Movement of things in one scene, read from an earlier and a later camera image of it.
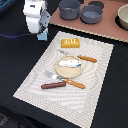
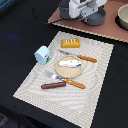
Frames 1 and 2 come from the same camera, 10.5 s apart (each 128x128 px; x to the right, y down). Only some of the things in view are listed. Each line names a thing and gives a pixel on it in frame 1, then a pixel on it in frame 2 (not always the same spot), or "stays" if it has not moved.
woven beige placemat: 78,105 stays
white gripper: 37,15 → 80,9
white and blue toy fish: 70,63 stays
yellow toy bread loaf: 70,43 stays
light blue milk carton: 43,36 → 42,55
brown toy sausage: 53,85 stays
